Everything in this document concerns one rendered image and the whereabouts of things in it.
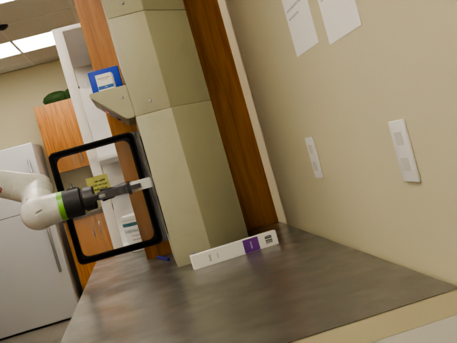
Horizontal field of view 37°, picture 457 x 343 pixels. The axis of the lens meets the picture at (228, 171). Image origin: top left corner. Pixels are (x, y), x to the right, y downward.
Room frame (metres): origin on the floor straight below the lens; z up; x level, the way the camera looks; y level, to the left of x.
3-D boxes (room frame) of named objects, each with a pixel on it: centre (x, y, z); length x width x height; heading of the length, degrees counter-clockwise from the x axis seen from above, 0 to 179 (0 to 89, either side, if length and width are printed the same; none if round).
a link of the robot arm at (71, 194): (2.16, 0.49, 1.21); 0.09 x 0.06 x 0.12; 7
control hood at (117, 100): (2.21, 0.30, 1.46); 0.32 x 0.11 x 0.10; 7
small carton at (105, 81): (2.15, 0.29, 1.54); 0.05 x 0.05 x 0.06; 1
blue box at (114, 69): (2.28, 0.31, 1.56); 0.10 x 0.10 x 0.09; 7
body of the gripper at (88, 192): (2.17, 0.42, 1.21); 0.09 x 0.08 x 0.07; 97
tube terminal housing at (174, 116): (2.23, 0.12, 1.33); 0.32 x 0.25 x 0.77; 7
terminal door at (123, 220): (2.36, 0.43, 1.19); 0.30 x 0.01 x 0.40; 90
